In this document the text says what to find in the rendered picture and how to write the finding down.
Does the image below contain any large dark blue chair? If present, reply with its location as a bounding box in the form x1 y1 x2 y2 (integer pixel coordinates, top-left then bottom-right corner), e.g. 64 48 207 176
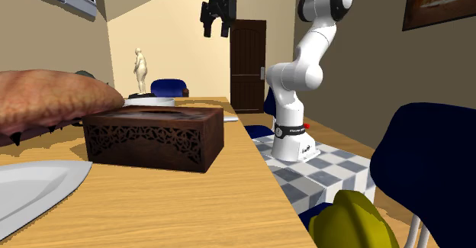
369 101 476 248

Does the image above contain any white plate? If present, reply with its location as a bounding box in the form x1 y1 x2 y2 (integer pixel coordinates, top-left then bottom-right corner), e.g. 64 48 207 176
0 159 94 242

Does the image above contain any wooden table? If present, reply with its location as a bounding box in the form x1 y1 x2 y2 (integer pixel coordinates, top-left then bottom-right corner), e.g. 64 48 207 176
0 96 318 248

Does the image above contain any dark brown door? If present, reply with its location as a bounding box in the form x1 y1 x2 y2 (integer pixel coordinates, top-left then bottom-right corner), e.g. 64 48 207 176
229 18 268 114

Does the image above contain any yellow rounded object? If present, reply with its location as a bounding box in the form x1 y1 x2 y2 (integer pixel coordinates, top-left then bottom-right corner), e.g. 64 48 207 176
307 189 401 248

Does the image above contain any carved brown wooden tissue box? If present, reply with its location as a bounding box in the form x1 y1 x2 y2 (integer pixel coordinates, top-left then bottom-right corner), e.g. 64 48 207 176
82 105 226 174

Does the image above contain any checkered robot stand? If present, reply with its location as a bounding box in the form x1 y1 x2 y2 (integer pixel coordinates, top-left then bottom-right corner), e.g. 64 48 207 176
243 124 377 215

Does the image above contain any white round bowl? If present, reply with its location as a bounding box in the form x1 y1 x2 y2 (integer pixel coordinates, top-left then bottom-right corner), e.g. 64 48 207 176
122 96 176 108

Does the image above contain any dark framed wall picture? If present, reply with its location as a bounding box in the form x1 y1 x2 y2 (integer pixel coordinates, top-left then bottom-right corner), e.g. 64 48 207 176
401 0 476 32

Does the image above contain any pink brown cushion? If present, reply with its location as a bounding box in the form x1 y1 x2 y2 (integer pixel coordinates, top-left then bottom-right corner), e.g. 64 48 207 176
0 69 126 147

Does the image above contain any cream human figure statue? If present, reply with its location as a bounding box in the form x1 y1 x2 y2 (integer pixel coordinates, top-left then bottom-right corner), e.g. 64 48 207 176
127 47 157 99

